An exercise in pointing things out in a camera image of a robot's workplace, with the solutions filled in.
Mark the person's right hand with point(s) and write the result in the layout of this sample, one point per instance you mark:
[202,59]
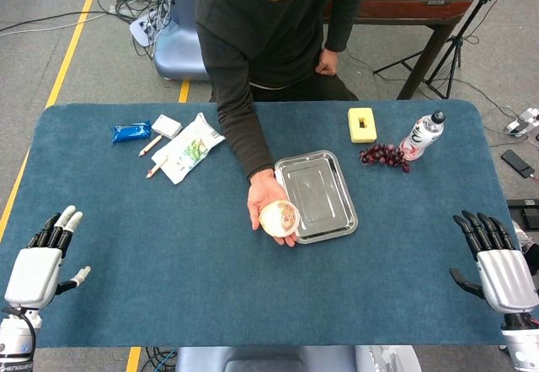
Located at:
[263,191]

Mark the person's left hand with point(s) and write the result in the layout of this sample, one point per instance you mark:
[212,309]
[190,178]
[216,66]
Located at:
[327,62]

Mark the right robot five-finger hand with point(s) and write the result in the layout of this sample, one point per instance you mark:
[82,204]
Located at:
[507,275]

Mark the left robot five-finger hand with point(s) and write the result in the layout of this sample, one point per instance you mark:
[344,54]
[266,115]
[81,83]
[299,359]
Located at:
[35,271]

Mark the bowl of food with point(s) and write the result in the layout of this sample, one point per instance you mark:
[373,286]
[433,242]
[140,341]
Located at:
[280,219]

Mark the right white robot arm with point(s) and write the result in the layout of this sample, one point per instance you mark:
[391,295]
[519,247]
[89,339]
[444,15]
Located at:
[524,347]

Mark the person's right sleeved forearm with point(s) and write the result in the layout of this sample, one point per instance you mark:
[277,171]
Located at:
[244,140]

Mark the person's left sleeved forearm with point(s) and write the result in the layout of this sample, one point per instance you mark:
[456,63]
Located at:
[343,31]

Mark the rectangular steel tray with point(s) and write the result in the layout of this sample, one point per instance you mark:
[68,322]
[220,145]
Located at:
[320,195]

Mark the black foot pedal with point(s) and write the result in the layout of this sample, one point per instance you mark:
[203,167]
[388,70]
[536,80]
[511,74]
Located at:
[524,212]

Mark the person in dark sweater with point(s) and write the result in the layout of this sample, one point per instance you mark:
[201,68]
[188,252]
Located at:
[269,31]

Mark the yellow sponge block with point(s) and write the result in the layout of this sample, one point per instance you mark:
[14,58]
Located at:
[358,134]

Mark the white green snack bag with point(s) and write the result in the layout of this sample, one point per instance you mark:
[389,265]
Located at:
[189,149]

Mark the brown wooden table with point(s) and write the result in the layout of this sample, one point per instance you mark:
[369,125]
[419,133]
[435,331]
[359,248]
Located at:
[404,8]

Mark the blue table cloth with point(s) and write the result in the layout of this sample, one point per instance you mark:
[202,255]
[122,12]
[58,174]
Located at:
[189,271]

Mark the beige stick with red tip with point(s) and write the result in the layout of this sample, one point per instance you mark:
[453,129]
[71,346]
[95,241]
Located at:
[156,167]
[150,145]

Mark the bunch of dark red grapes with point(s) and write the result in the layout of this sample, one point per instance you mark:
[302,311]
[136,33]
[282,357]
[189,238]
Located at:
[385,157]

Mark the black phone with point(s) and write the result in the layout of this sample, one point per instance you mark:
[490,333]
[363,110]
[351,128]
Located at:
[517,163]

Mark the small white box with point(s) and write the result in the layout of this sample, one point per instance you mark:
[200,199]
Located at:
[167,126]

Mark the clear plastic drink bottle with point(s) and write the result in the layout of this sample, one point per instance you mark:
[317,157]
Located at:
[421,136]

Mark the black tripod stand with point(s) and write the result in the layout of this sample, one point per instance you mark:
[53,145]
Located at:
[452,44]

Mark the blue snack packet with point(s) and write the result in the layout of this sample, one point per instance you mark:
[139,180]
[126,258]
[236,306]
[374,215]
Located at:
[131,132]

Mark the blue grey machine base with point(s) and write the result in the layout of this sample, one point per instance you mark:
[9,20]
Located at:
[177,52]

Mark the white plug adapter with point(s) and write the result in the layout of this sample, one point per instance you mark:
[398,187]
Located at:
[522,121]

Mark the blue grey robot torso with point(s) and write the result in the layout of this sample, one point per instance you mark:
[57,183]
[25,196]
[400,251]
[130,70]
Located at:
[295,359]

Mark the white power strip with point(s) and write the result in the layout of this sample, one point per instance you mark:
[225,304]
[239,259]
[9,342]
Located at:
[141,29]

